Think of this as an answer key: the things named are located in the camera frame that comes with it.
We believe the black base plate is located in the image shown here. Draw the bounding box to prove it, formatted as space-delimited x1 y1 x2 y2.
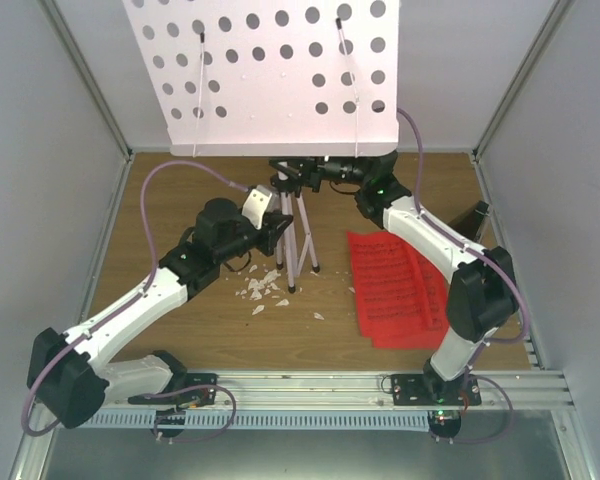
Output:
389 373 482 407
127 372 218 407

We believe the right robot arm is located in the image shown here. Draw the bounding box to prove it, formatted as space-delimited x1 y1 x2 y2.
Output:
269 152 521 405

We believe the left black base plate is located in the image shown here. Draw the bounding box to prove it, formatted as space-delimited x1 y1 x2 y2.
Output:
127 372 218 407

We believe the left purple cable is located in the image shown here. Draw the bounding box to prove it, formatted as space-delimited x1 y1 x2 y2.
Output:
22 160 254 437

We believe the red sheet music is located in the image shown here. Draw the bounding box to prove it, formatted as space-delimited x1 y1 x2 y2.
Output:
347 232 430 349
367 246 449 350

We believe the purple cable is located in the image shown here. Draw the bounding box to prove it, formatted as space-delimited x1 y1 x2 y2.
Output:
22 160 254 437
395 107 531 371

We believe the white debris pile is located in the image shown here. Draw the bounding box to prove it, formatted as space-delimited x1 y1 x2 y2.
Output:
235 264 290 316

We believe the white tripod music stand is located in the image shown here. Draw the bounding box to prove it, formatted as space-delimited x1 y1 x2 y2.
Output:
121 0 400 293

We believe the black metronome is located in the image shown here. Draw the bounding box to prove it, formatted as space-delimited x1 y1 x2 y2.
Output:
450 200 491 243

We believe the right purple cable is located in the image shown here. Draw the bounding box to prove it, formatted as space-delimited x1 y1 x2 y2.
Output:
395 107 531 371

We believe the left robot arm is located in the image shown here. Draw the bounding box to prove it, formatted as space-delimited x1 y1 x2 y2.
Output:
21 198 293 436

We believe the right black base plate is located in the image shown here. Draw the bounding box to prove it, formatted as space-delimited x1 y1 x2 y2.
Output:
389 373 482 407

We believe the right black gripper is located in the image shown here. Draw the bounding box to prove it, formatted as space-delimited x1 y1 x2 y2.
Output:
269 139 369 194

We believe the aluminium rail with cable duct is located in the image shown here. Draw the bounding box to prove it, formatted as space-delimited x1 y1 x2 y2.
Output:
76 371 574 437

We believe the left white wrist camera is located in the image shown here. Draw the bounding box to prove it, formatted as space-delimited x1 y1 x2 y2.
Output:
241 185 277 230

